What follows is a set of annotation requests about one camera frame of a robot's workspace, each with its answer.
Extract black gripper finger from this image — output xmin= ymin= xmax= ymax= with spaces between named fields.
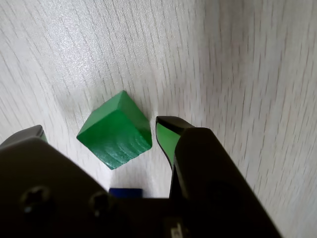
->
xmin=155 ymin=116 xmax=283 ymax=238
xmin=0 ymin=125 xmax=117 ymax=238

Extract blue wooden cube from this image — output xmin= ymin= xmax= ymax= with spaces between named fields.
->
xmin=108 ymin=187 xmax=144 ymax=199

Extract green wooden cube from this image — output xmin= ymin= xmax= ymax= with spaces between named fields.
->
xmin=76 ymin=90 xmax=152 ymax=171

